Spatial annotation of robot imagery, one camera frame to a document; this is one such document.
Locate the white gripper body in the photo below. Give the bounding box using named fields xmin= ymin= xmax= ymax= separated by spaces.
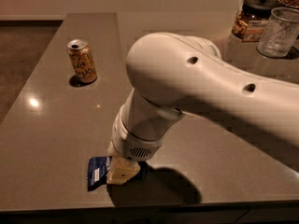
xmin=107 ymin=110 xmax=164 ymax=161

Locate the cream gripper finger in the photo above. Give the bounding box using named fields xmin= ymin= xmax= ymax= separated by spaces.
xmin=107 ymin=157 xmax=140 ymax=185

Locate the blue rxbar wrapper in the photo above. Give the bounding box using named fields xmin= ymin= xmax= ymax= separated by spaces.
xmin=86 ymin=156 xmax=148 ymax=192

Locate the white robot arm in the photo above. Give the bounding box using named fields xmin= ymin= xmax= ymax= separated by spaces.
xmin=107 ymin=33 xmax=299 ymax=185

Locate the gold soda can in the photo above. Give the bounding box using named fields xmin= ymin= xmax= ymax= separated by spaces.
xmin=67 ymin=39 xmax=97 ymax=83

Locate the snack jar with black lid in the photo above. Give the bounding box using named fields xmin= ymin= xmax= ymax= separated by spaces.
xmin=232 ymin=0 xmax=279 ymax=42

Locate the clear plastic cup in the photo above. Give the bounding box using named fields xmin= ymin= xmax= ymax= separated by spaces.
xmin=257 ymin=7 xmax=299 ymax=58

